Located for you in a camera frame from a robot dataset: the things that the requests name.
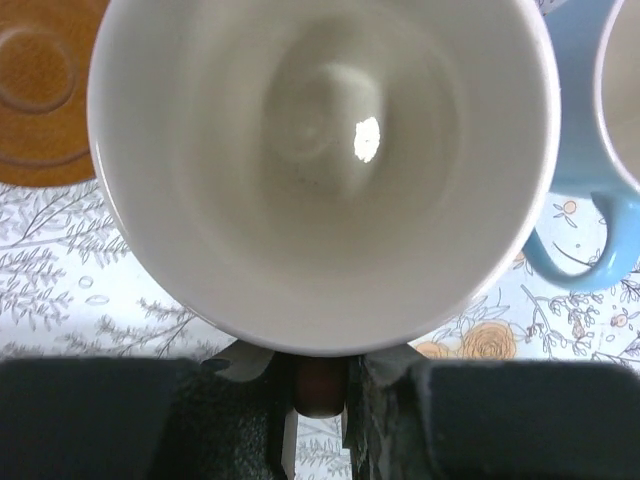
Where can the pink mug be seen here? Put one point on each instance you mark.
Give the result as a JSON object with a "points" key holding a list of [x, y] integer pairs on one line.
{"points": [[324, 178]]}

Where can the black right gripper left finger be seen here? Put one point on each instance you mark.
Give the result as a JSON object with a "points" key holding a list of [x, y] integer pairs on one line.
{"points": [[233, 418]]}

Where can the light blue mug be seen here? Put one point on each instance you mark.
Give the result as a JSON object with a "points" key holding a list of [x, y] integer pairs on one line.
{"points": [[596, 45]]}

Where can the dark wooden coaster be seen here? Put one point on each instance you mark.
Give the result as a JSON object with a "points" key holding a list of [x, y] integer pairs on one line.
{"points": [[46, 47]]}

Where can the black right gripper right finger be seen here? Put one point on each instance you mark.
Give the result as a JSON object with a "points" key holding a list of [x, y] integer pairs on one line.
{"points": [[382, 428]]}

